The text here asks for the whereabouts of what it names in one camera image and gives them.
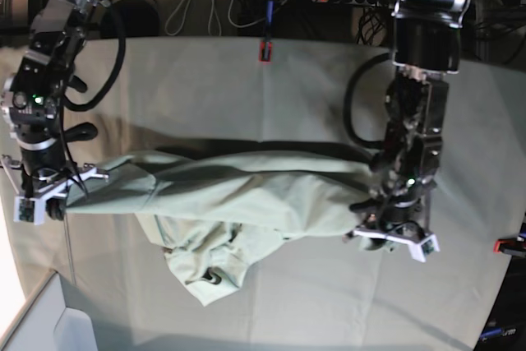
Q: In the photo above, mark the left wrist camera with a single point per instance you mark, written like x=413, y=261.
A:
x=419, y=251

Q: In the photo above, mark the red clamp at centre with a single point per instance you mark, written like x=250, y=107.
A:
x=266, y=41

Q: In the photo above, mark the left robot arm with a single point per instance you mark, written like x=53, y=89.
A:
x=425, y=49

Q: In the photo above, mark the blue clamp at bottom right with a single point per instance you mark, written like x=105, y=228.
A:
x=497, y=333

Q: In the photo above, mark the red clamp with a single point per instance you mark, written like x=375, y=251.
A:
x=266, y=41
x=514, y=246

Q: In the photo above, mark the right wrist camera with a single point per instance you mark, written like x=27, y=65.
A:
x=29, y=210

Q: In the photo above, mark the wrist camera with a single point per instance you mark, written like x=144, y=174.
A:
x=419, y=251
x=29, y=210

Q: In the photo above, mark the grey-green table cloth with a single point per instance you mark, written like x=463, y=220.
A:
x=315, y=293

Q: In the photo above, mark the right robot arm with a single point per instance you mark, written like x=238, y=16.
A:
x=33, y=102

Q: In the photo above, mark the red clamp at right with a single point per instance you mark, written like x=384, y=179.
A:
x=514, y=246

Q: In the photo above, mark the black round stool base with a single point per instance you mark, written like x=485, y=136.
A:
x=139, y=18

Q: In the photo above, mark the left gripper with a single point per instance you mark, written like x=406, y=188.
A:
x=374, y=235

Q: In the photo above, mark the white plastic bin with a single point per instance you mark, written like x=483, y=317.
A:
x=45, y=322

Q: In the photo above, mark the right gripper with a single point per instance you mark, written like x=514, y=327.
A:
x=52, y=186

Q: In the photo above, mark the light green polo t-shirt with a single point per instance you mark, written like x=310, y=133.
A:
x=217, y=217

